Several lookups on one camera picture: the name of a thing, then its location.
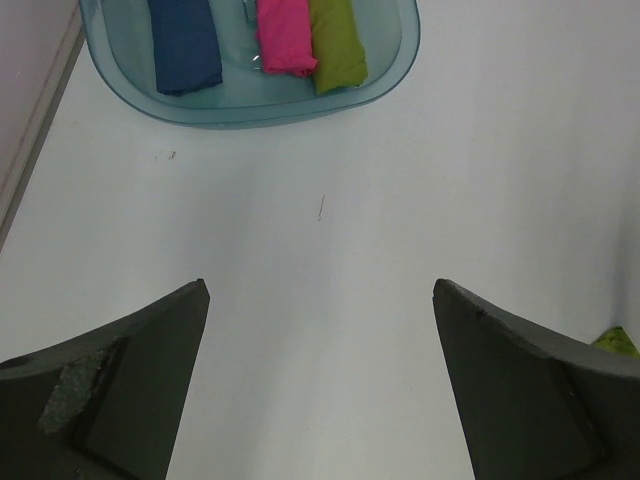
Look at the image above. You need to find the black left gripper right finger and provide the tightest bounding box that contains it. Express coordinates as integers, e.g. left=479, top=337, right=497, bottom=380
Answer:
left=433, top=279, right=639, bottom=479

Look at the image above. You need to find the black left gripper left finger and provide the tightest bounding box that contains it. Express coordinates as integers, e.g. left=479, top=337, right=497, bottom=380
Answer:
left=1, top=279, right=210, bottom=479

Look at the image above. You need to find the green paper napkin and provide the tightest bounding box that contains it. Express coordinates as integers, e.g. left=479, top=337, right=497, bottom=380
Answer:
left=592, top=326, right=640, bottom=358

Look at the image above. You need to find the blue rolled napkin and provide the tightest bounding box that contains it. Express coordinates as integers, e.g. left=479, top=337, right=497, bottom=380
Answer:
left=147, top=0, right=223, bottom=96

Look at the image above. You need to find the green rolled napkin in bin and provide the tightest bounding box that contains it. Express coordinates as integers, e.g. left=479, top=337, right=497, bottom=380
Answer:
left=309, top=0, right=368, bottom=95

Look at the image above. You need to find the pink rolled napkin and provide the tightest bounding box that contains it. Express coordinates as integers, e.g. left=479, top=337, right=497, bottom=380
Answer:
left=256, top=0, right=317, bottom=78

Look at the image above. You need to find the teal translucent plastic bin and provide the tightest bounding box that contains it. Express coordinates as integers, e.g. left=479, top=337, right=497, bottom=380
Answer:
left=79, top=1, right=421, bottom=129

